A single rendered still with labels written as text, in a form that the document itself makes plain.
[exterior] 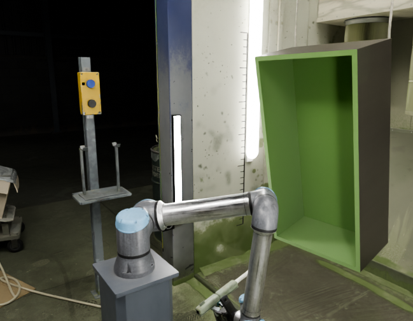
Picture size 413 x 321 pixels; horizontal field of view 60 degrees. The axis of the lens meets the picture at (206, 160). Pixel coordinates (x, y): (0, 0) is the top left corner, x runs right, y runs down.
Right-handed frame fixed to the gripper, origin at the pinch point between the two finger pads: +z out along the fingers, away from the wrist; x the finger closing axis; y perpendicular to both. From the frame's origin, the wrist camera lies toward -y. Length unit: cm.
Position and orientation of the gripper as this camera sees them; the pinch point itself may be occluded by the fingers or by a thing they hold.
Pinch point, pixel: (214, 304)
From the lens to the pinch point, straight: 227.0
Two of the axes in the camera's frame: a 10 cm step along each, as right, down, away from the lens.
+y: 2.9, 9.3, 2.3
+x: 7.2, -3.7, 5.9
